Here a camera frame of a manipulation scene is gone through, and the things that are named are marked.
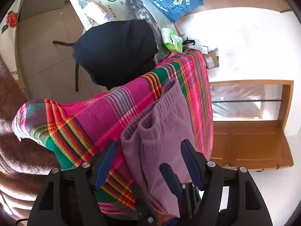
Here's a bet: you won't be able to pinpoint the clear plastic door curtain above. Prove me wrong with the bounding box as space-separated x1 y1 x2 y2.
210 85 283 119

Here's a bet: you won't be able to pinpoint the wooden door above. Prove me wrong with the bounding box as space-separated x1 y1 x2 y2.
210 120 294 172

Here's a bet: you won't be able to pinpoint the grey printed table cover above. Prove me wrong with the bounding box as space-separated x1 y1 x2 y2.
60 0 184 62

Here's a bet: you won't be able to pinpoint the dark navy cloth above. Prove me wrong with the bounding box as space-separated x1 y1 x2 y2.
72 20 159 92

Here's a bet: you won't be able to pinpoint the black curtain strip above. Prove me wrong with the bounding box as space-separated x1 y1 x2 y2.
212 99 281 104

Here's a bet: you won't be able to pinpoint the blue printed tote bag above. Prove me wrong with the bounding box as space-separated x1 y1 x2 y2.
143 0 207 24

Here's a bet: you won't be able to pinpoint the pink green plaid bed sheet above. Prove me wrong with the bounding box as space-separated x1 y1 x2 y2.
12 48 214 217

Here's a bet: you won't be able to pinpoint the brown blanket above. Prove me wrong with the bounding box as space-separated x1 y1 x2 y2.
0 54 64 217

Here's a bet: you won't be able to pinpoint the purple pants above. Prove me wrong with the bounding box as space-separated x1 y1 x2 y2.
120 78 205 217

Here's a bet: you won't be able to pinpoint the cardboard box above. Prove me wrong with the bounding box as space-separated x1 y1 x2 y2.
203 48 220 70

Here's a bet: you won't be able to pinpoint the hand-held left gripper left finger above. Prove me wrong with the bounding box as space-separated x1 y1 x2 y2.
27 141 117 226

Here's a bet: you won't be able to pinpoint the green tissue pack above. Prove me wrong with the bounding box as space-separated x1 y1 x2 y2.
161 27 183 53

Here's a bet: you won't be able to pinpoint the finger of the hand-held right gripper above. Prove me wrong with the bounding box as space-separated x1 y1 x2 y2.
160 163 184 197
130 184 158 224

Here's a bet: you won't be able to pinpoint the purple wrapped pack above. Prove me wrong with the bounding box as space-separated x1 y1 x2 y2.
83 1 111 27

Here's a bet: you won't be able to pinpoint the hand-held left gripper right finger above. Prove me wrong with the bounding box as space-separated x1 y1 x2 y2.
182 139 273 226

